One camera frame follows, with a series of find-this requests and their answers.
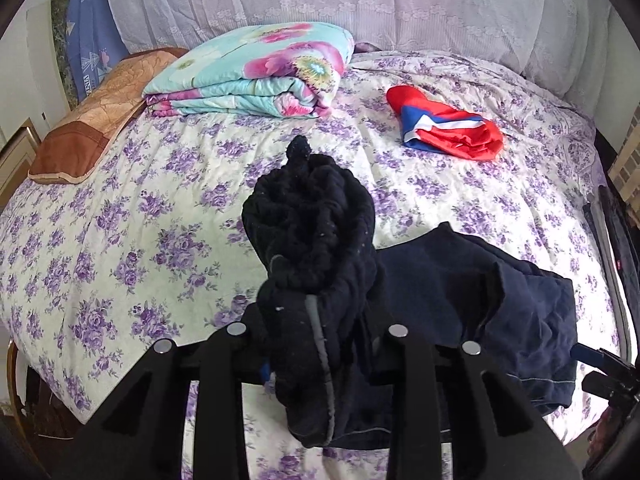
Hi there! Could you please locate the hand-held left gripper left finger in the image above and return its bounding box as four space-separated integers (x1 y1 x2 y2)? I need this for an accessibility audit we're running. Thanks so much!
47 322 273 480

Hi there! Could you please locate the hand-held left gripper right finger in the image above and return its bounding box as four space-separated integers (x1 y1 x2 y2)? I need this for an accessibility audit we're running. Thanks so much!
370 324 583 480

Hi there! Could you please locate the gold framed cabinet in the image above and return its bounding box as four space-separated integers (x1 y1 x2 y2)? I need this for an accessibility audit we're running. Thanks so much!
0 119 42 206

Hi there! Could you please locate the blue patterned pillow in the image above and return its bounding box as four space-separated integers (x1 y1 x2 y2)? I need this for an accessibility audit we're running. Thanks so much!
65 0 131 101

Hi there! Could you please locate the red blue white garment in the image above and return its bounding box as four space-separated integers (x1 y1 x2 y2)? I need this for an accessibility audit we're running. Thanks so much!
386 85 503 162

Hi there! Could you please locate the white lace headboard cover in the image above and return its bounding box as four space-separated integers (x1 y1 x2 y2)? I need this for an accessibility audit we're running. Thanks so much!
105 0 626 106

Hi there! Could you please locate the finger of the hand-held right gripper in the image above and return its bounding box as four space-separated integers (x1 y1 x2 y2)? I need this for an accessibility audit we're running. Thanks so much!
572 342 608 366

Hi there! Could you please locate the brown quilted pillow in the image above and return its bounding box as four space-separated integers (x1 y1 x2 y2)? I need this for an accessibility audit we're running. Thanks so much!
27 47 188 184

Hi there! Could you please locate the bed with purple floral sheet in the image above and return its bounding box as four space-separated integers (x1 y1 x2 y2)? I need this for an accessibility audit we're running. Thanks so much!
0 50 626 480

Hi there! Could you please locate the folded floral quilt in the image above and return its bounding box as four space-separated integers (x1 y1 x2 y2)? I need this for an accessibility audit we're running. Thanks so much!
142 21 356 120

